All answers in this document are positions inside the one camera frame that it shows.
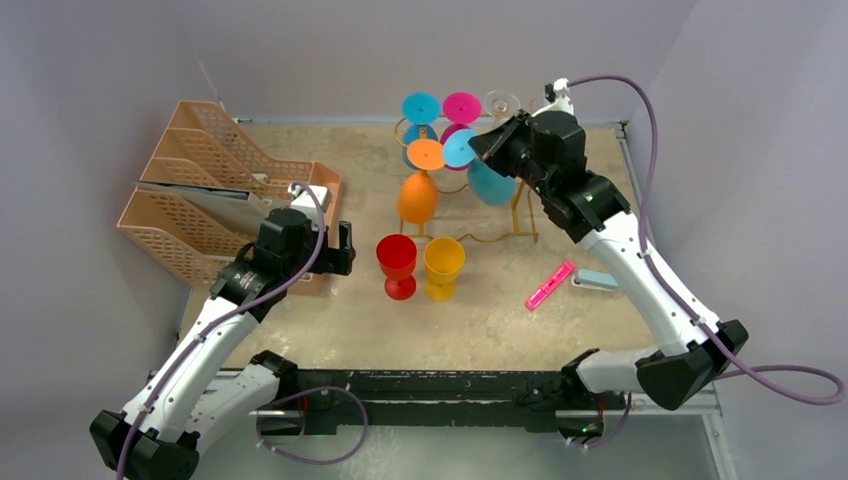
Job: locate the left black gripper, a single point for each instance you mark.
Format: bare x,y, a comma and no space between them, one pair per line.
334,260

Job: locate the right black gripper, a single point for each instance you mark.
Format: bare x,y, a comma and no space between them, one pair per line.
506,142

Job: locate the blue wine glass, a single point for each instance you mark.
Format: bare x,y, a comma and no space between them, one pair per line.
420,109
492,188

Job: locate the red wine glass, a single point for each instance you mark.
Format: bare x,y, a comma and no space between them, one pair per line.
397,257

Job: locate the orange wine glass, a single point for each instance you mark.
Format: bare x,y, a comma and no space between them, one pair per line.
419,195

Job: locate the yellow wine glass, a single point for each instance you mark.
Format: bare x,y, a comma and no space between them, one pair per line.
444,259

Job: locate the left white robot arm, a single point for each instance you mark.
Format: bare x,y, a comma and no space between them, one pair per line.
163,431

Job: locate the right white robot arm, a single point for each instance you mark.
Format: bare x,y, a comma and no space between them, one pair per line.
547,152

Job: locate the clear wine glass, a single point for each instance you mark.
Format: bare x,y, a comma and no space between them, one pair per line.
500,104

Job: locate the magenta wine glass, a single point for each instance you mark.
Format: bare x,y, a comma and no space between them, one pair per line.
461,109

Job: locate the grey folder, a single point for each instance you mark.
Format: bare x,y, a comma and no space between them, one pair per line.
237,210

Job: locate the pink highlighter marker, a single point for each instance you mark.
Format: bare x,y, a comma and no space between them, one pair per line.
562,273

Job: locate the light blue stapler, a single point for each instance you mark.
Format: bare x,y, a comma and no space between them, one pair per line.
594,280

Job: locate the peach plastic file organizer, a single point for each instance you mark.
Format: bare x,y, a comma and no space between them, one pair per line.
202,145

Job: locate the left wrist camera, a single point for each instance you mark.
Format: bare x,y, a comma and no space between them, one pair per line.
309,200

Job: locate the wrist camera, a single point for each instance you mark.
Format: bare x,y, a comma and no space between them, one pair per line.
309,200
557,96

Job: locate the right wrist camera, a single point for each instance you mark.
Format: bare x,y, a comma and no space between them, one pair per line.
557,96

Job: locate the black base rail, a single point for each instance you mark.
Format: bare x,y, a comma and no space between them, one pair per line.
536,401

